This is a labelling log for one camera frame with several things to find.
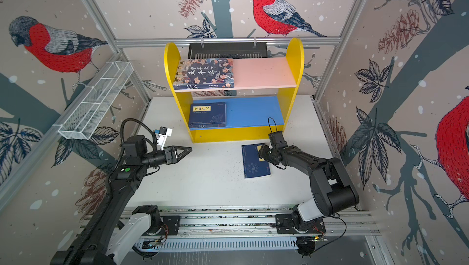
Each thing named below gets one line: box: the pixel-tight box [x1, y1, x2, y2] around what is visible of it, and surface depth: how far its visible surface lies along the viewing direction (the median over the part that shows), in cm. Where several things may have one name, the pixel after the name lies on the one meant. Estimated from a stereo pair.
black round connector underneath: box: [296, 236, 316, 259], surface depth 71 cm
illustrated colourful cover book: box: [173, 58, 235, 90], surface depth 73 cm
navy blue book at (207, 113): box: [188, 101, 226, 125], surface depth 93 cm
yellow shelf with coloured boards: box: [234, 37, 305, 137], surface depth 75 cm
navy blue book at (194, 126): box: [189, 123, 226, 129], surface depth 90 cm
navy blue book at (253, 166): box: [241, 142, 272, 179], surface depth 91 cm
